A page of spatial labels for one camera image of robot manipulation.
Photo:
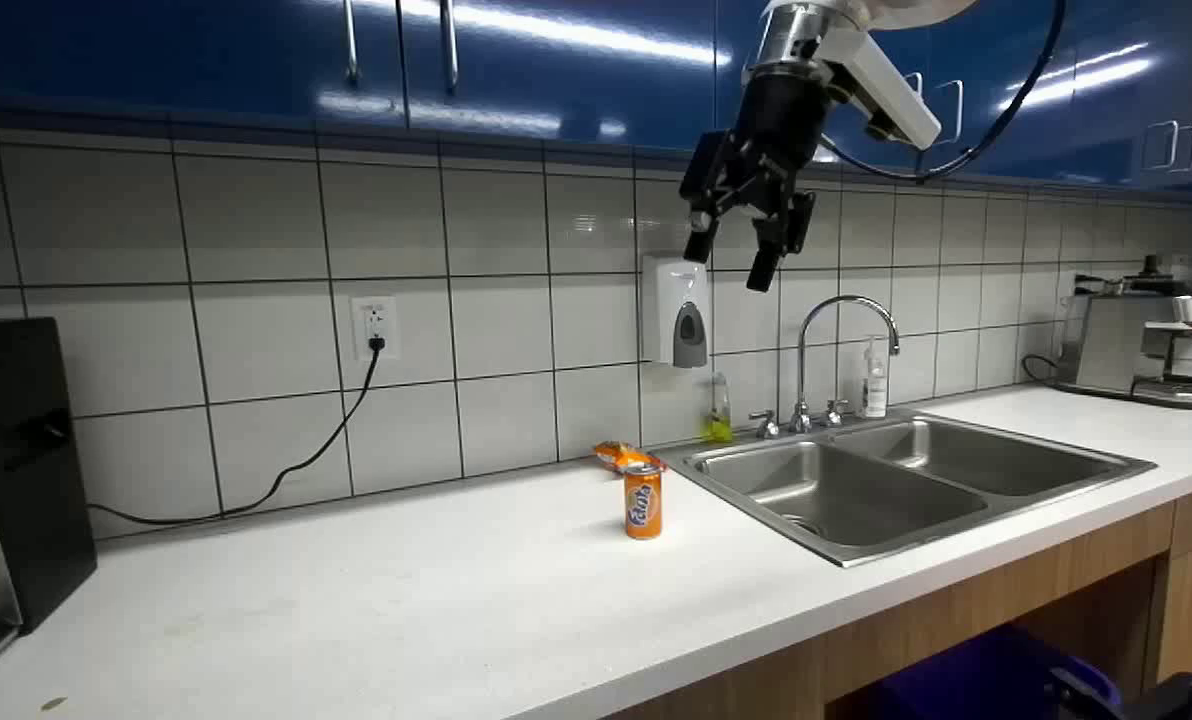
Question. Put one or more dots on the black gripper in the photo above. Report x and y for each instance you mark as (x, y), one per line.
(755, 167)

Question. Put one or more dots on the orange soda can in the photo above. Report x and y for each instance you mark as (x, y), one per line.
(644, 502)

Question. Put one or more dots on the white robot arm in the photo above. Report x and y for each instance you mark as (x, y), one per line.
(810, 58)

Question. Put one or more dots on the stainless steel double sink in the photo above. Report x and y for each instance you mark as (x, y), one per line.
(889, 485)

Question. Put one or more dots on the green dish soap bottle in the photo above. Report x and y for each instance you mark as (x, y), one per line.
(716, 421)

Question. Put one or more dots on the chrome gooseneck faucet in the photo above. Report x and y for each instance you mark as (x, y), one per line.
(835, 410)

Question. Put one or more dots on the clear soap pump bottle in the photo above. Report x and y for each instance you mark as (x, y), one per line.
(873, 385)

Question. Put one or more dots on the orange snack wrapper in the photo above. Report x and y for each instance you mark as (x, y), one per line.
(620, 457)

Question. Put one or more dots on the silver espresso machine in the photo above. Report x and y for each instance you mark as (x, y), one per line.
(1126, 339)

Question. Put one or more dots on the blue upper cabinets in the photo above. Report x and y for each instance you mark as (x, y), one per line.
(1027, 90)

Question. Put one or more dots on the blue bin under counter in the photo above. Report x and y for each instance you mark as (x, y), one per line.
(991, 678)

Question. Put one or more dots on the wooden lower cabinets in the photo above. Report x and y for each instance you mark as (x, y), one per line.
(1118, 598)

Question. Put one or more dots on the black coffee maker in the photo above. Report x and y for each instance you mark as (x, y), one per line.
(46, 532)

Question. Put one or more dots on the white wall soap dispenser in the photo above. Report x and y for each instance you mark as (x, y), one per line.
(672, 323)

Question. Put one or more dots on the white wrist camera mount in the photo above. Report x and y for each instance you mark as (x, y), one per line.
(883, 90)

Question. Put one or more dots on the white wall outlet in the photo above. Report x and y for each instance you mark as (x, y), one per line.
(377, 325)

